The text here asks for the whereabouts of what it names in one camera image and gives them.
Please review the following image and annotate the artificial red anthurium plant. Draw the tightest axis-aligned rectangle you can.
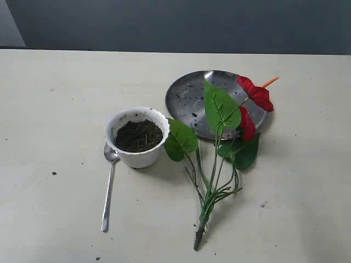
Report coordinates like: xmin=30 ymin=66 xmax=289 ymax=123
xmin=165 ymin=76 xmax=278 ymax=251

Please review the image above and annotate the metal spoon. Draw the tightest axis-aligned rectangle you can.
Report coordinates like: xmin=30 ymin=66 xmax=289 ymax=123
xmin=101 ymin=144 xmax=120 ymax=232

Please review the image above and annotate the white scalloped flower pot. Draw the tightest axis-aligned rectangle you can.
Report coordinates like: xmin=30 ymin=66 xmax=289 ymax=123
xmin=105 ymin=107 xmax=170 ymax=168

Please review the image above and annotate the round metal plate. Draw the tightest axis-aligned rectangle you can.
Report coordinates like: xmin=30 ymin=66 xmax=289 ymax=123
xmin=166 ymin=70 xmax=274 ymax=140

